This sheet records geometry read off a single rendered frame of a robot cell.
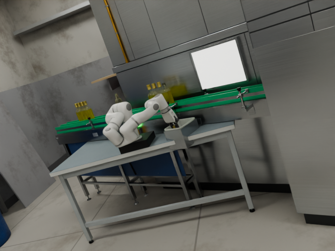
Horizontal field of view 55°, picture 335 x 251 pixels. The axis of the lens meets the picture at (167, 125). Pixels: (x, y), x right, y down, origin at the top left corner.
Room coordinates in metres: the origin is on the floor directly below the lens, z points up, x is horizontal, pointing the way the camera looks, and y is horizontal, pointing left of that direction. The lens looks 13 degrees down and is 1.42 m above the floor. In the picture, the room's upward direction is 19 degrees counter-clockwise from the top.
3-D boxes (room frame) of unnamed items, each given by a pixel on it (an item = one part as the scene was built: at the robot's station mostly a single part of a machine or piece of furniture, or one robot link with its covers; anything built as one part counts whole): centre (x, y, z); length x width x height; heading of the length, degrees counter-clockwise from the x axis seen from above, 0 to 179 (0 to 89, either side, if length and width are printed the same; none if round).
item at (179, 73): (2.66, -0.35, 1.15); 0.90 x 0.03 x 0.34; 48
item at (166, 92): (2.72, -0.09, 0.99); 0.06 x 0.06 x 0.21; 49
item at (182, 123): (2.41, -0.09, 0.80); 0.22 x 0.17 x 0.09; 138
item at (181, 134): (2.43, -0.11, 0.79); 0.27 x 0.17 x 0.08; 138
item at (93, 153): (3.16, 0.11, 0.73); 1.58 x 1.52 x 0.04; 75
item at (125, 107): (2.53, 0.29, 1.05); 0.13 x 0.10 x 0.16; 53
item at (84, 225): (2.51, 0.29, 0.36); 1.51 x 0.09 x 0.71; 75
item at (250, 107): (2.13, -0.55, 0.90); 0.17 x 0.05 x 0.23; 138
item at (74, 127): (3.17, 0.60, 0.92); 1.75 x 0.01 x 0.08; 48
